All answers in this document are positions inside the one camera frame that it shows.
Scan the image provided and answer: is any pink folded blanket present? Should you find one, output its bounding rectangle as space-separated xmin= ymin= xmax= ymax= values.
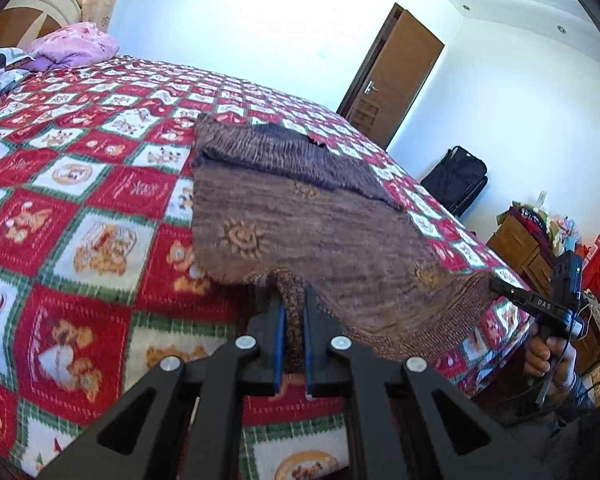
xmin=25 ymin=22 xmax=120 ymax=72

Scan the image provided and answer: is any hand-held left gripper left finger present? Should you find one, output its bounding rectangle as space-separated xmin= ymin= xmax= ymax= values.
xmin=37 ymin=305 xmax=287 ymax=480

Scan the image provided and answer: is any red checkered printed bedspread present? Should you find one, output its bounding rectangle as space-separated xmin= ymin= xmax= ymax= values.
xmin=0 ymin=52 xmax=536 ymax=480

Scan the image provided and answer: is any brown wooden door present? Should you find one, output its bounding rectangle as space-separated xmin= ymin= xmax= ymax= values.
xmin=337 ymin=3 xmax=446 ymax=151

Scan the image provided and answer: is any person's right hand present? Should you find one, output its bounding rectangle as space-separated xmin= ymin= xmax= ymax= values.
xmin=525 ymin=324 xmax=576 ymax=391

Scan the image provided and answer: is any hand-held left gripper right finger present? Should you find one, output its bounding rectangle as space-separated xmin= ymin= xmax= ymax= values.
xmin=302 ymin=287 xmax=526 ymax=480

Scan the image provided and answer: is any person's right forearm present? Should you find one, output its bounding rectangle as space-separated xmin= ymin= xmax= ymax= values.
xmin=542 ymin=380 xmax=600 ymax=480

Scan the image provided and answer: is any cream and wood headboard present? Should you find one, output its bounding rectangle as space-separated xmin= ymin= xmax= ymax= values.
xmin=0 ymin=0 xmax=83 ymax=53

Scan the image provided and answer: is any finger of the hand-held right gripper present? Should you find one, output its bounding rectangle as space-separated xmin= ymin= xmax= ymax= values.
xmin=490 ymin=280 xmax=536 ymax=311

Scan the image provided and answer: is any wooden dresser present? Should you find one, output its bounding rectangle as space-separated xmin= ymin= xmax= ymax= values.
xmin=487 ymin=215 xmax=600 ymax=376

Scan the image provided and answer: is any brown knit sweater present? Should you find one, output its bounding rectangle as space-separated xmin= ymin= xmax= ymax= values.
xmin=191 ymin=112 xmax=498 ymax=376

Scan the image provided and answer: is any black folded stroller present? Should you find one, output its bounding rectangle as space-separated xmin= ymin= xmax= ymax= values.
xmin=420 ymin=146 xmax=488 ymax=218

